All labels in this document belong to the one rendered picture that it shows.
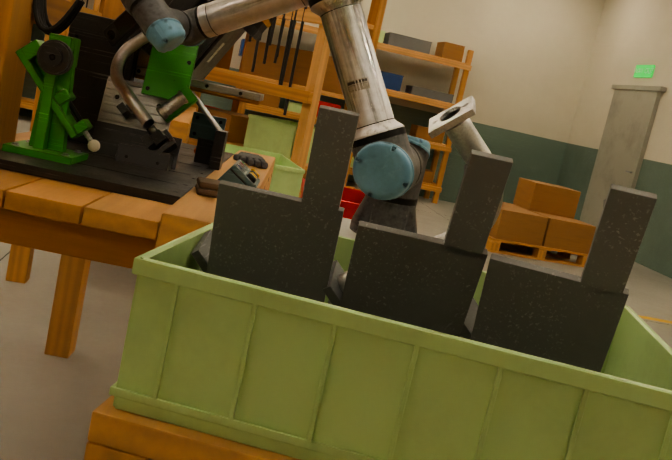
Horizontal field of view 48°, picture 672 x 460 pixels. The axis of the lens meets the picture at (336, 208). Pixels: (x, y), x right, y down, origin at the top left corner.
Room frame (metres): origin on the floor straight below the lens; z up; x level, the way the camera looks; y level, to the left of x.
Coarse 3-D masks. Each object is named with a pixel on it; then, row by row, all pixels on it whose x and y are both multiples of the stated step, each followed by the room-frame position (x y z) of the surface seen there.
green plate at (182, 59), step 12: (180, 48) 1.98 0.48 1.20; (192, 48) 1.98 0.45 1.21; (156, 60) 1.97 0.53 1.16; (168, 60) 1.97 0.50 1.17; (180, 60) 1.97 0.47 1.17; (192, 60) 1.98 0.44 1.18; (156, 72) 1.96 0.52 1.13; (168, 72) 1.96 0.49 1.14; (180, 72) 1.97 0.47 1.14; (192, 72) 1.97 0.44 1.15; (144, 84) 1.95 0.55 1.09; (156, 84) 1.95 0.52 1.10; (168, 84) 1.96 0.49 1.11; (180, 84) 1.96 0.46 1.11; (156, 96) 1.95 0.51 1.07; (168, 96) 1.95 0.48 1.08
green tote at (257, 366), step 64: (192, 256) 0.95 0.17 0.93; (192, 320) 0.77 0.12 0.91; (256, 320) 0.76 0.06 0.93; (320, 320) 0.75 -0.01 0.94; (384, 320) 0.75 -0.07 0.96; (640, 320) 1.03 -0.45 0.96; (128, 384) 0.78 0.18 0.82; (192, 384) 0.77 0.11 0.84; (256, 384) 0.76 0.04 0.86; (320, 384) 0.75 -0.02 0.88; (384, 384) 0.75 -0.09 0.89; (448, 384) 0.74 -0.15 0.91; (512, 384) 0.74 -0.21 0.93; (576, 384) 0.73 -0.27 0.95; (640, 384) 0.72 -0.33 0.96; (320, 448) 0.75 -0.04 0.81; (384, 448) 0.75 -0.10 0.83; (448, 448) 0.74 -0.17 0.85; (512, 448) 0.73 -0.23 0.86; (576, 448) 0.73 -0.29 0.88; (640, 448) 0.72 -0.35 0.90
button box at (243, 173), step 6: (234, 168) 1.83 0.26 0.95; (246, 168) 1.94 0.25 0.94; (228, 174) 1.83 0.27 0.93; (234, 174) 1.83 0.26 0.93; (240, 174) 1.83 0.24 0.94; (246, 174) 1.86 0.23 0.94; (228, 180) 1.83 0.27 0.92; (234, 180) 1.83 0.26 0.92; (240, 180) 1.84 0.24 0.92; (246, 180) 1.84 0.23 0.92; (258, 180) 1.95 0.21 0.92; (252, 186) 1.84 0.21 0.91
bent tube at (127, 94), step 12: (144, 36) 1.93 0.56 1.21; (120, 48) 1.93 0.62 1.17; (132, 48) 1.93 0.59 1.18; (120, 60) 1.92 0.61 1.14; (120, 72) 1.91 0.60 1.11; (120, 84) 1.88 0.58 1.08; (132, 96) 1.86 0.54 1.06; (132, 108) 1.84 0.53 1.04; (144, 108) 1.84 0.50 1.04; (144, 120) 1.81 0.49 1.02
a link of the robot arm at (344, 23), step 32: (320, 0) 1.51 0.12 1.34; (352, 0) 1.52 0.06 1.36; (352, 32) 1.51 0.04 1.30; (352, 64) 1.51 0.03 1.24; (352, 96) 1.51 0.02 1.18; (384, 96) 1.52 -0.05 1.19; (384, 128) 1.49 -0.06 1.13; (384, 160) 1.47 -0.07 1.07; (416, 160) 1.55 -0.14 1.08; (384, 192) 1.48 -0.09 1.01
